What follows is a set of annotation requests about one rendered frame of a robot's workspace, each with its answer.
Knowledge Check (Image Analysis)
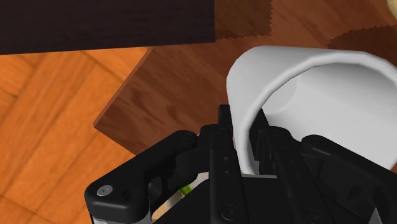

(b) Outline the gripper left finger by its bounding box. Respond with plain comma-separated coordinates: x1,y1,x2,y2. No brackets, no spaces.
84,104,249,224

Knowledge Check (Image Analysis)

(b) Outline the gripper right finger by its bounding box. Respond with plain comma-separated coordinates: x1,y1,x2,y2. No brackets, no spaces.
247,108,397,224

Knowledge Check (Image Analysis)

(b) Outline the white cup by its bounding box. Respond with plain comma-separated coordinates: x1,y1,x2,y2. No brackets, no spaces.
226,45,397,176

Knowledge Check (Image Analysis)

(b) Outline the brown wooden table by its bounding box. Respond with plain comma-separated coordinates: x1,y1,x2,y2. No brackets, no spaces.
93,0,397,174

